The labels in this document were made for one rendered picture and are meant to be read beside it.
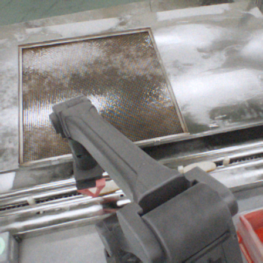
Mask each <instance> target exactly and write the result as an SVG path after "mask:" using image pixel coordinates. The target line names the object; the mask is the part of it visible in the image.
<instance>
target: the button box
mask: <svg viewBox="0 0 263 263"><path fill-rule="evenodd" d="M0 238H2V240H3V241H4V249H3V252H2V254H1V255H0V263H18V249H19V244H18V243H21V242H22V241H21V239H20V238H19V237H13V236H12V235H11V234H10V233H9V232H8V231H7V232H2V233H0Z"/></svg>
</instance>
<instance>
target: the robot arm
mask: <svg viewBox="0 0 263 263"><path fill-rule="evenodd" d="M52 110H53V112H52V113H51V114H49V115H48V117H49V120H50V123H51V125H52V127H53V129H54V131H55V132H56V133H57V134H58V133H59V134H60V136H61V138H62V139H64V138H67V140H68V143H69V147H70V150H71V152H72V156H73V169H74V178H75V182H76V189H77V191H78V192H80V193H84V194H87V195H88V196H90V197H92V198H95V197H98V195H99V194H100V192H101V190H102V189H103V188H104V187H105V186H106V182H105V178H103V171H102V169H103V170H104V171H105V172H106V173H107V174H108V175H109V176H110V177H111V178H112V180H113V181H114V182H115V183H116V184H117V185H118V187H119V188H120V189H121V190H122V192H124V194H125V195H126V196H127V198H128V199H129V201H130V202H131V203H130V204H128V205H127V206H125V207H124V208H122V209H120V210H117V211H116V212H115V213H113V214H112V215H110V216H108V217H106V218H104V219H102V220H101V221H99V222H97V223H95V228H96V231H97V233H98V235H99V237H100V239H101V240H102V243H103V245H104V255H105V258H106V262H107V263H244V262H243V259H242V254H241V250H240V245H239V242H238V237H237V232H236V229H235V226H234V225H233V222H232V221H233V219H232V217H233V216H234V215H236V214H237V213H238V204H237V200H236V198H235V195H234V194H233V193H232V192H231V191H230V189H229V188H228V187H227V186H225V185H224V184H223V183H221V182H220V181H218V180H217V179H216V178H214V177H213V176H211V175H210V174H209V173H207V172H206V171H204V170H202V169H201V168H199V167H198V166H197V167H194V168H192V169H191V170H189V171H188V172H185V173H183V174H181V173H179V172H178V171H177V170H174V169H172V168H168V167H166V166H164V165H162V164H160V163H159V162H157V161H155V160H154V159H153V158H151V157H150V156H149V155H148V154H146V153H145V152H144V151H143V150H142V149H140V148H139V147H138V146H137V145H135V144H134V143H133V142H132V141H131V140H129V139H128V138H127V137H126V136H125V135H124V134H123V133H121V132H119V131H118V130H117V129H116V128H115V127H113V126H112V125H111V124H110V123H109V122H107V121H106V120H105V119H104V118H102V116H100V115H99V114H98V112H97V110H96V107H95V106H94V105H93V104H92V103H91V101H90V99H89V98H88V97H86V96H85V95H84V94H82V95H80V96H76V97H74V98H72V99H68V100H65V101H63V102H60V103H58V104H55V105H54V106H52ZM91 188H97V189H96V192H95V193H92V192H91V191H89V190H88V189H91Z"/></svg>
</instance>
